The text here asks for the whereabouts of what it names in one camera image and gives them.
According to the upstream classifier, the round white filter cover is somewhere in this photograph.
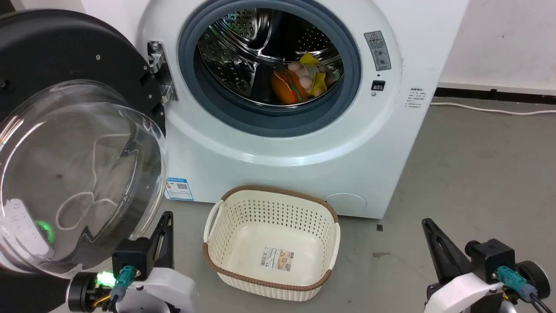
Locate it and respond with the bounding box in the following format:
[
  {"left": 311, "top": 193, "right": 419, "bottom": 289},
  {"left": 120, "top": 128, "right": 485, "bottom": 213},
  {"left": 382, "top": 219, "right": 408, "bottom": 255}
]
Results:
[{"left": 324, "top": 193, "right": 367, "bottom": 216}]

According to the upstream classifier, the black round glass washer door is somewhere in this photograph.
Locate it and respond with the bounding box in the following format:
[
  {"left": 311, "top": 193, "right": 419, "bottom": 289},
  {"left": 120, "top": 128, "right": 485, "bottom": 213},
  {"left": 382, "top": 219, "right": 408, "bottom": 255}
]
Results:
[{"left": 0, "top": 10, "right": 168, "bottom": 313}]

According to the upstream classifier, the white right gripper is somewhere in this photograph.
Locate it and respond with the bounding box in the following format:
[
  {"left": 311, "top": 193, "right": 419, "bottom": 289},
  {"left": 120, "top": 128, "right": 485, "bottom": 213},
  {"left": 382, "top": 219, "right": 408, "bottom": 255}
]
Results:
[{"left": 422, "top": 218, "right": 505, "bottom": 313}]

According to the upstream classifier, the metal door hinge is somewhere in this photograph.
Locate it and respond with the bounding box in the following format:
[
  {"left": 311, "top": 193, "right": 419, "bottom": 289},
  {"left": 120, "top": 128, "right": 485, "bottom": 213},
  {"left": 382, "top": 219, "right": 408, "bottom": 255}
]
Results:
[{"left": 147, "top": 41, "right": 178, "bottom": 103}]

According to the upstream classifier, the grey warning sticker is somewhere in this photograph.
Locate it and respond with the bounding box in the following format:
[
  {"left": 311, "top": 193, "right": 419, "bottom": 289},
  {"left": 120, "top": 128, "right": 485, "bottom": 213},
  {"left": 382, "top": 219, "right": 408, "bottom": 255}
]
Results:
[{"left": 364, "top": 30, "right": 392, "bottom": 71}]

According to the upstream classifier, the white floor cable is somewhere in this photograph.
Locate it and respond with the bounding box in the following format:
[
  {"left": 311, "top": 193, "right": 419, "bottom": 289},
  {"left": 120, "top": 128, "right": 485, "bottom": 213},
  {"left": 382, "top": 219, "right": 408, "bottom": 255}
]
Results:
[{"left": 430, "top": 102, "right": 556, "bottom": 116}]

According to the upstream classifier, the small white text sticker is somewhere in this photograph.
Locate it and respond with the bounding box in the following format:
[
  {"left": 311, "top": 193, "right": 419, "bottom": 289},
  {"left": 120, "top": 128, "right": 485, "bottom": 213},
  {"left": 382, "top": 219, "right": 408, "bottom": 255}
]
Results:
[{"left": 406, "top": 87, "right": 427, "bottom": 109}]

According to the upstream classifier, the doll with yellow clothes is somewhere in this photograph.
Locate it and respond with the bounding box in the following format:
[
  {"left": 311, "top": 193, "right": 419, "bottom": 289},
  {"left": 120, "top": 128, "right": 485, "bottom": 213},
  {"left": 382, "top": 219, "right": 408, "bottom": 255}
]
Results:
[{"left": 288, "top": 52, "right": 344, "bottom": 97}]

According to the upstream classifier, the blue white energy label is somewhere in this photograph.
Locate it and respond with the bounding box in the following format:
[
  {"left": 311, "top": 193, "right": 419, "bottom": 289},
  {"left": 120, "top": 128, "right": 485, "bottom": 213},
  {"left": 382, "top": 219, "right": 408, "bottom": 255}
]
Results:
[{"left": 165, "top": 177, "right": 194, "bottom": 201}]

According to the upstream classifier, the white front-load washing machine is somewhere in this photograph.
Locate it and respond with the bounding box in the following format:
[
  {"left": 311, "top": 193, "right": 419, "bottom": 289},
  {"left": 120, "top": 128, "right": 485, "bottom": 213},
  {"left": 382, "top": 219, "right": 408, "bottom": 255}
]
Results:
[{"left": 83, "top": 0, "right": 470, "bottom": 219}]

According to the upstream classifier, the teal left cable connector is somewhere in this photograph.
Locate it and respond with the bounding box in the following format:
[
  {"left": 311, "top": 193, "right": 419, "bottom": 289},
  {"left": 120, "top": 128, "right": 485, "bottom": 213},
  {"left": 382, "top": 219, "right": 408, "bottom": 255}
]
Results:
[{"left": 109, "top": 266, "right": 136, "bottom": 302}]

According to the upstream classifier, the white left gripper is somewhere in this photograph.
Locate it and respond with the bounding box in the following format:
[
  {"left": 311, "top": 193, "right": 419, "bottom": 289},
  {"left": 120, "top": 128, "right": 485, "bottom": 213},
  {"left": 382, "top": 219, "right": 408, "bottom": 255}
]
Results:
[{"left": 116, "top": 211, "right": 199, "bottom": 313}]

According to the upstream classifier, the black baseboard strip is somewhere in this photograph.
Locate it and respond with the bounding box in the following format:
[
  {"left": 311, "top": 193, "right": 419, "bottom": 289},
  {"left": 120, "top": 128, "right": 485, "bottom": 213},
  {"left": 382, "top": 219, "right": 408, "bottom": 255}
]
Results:
[{"left": 434, "top": 87, "right": 556, "bottom": 106}]

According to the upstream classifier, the paper label in basket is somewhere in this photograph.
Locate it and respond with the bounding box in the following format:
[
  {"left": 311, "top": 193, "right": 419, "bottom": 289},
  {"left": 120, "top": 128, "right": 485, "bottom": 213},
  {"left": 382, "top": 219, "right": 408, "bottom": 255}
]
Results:
[{"left": 260, "top": 246, "right": 294, "bottom": 272}]

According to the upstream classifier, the teal right cable connector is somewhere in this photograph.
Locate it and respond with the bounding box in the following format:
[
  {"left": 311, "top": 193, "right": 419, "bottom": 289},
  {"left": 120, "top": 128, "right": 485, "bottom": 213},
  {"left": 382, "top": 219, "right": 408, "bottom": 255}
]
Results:
[{"left": 497, "top": 266, "right": 538, "bottom": 302}]

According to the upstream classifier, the orange burger plush toy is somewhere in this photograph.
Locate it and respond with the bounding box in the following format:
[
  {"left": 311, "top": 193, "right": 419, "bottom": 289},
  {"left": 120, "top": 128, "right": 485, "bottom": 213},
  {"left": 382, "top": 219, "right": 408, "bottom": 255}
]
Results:
[{"left": 271, "top": 69, "right": 308, "bottom": 105}]

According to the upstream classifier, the cream laundry basket brown rim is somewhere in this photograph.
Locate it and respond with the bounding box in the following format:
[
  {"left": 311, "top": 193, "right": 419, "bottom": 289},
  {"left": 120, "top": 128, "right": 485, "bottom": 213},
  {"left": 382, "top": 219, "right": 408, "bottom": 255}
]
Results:
[{"left": 202, "top": 186, "right": 341, "bottom": 302}]

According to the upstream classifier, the stainless steel washer drum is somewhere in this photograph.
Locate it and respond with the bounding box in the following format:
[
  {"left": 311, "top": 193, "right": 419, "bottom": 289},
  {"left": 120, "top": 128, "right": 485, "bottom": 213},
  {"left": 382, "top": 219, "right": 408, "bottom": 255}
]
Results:
[{"left": 198, "top": 8, "right": 344, "bottom": 106}]

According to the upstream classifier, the teal cable connector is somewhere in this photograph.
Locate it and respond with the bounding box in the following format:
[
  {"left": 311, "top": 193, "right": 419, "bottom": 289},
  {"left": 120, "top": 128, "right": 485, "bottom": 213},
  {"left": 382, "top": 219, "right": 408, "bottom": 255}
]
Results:
[
  {"left": 109, "top": 266, "right": 136, "bottom": 302},
  {"left": 497, "top": 266, "right": 538, "bottom": 302}
]

